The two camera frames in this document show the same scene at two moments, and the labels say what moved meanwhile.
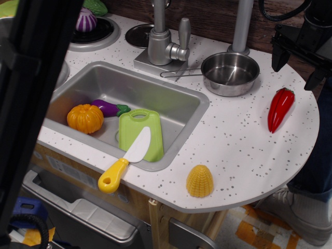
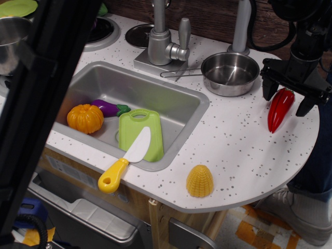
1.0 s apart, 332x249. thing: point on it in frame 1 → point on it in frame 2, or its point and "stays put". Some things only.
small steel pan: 229,74 stays put
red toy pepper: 281,102 stays put
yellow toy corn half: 199,181 stays put
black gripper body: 287,36 → 303,74
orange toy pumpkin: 85,119 stays put
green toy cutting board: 132,122 stays put
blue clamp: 23,205 stays put
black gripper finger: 279,57 → 269,88
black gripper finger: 316,78 → 305,106
